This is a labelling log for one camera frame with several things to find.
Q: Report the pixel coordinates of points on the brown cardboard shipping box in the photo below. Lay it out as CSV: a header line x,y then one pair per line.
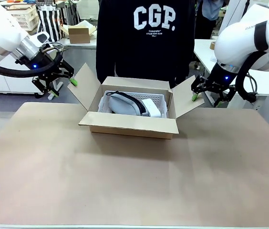
x,y
129,125

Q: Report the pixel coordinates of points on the white work table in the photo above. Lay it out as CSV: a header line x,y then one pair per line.
x,y
268,81

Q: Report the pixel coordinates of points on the person's left forearm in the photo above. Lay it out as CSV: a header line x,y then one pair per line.
x,y
184,66

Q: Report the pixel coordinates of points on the grey zippered pouch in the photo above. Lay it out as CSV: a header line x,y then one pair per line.
x,y
125,105

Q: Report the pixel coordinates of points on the white perforated plastic basket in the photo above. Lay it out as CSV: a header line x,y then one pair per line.
x,y
158,102

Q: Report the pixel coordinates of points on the small brown cardboard box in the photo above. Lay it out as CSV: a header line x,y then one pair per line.
x,y
79,35

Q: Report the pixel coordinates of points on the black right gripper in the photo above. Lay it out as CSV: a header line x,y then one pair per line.
x,y
222,78

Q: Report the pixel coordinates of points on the open white paper carton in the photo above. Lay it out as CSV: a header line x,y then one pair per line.
x,y
88,25

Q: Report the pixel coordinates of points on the person's right forearm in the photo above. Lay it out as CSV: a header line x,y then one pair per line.
x,y
104,64

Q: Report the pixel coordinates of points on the white folding table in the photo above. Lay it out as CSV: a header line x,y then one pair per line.
x,y
82,45

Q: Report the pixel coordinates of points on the bystander in blue shirt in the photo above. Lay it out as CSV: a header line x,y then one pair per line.
x,y
208,12

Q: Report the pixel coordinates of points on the person in black sweatshirt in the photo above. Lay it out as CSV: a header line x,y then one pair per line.
x,y
146,47

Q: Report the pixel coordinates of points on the black white striped bag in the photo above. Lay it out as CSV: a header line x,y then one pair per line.
x,y
49,23

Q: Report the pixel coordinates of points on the brown tape roll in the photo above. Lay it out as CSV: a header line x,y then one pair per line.
x,y
212,45

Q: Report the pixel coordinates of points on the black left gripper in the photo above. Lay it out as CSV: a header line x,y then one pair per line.
x,y
44,66

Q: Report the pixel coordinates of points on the white cabinet with wooden top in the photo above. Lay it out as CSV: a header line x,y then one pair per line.
x,y
10,83

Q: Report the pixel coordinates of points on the white plastic crate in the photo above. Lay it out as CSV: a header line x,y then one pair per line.
x,y
27,17

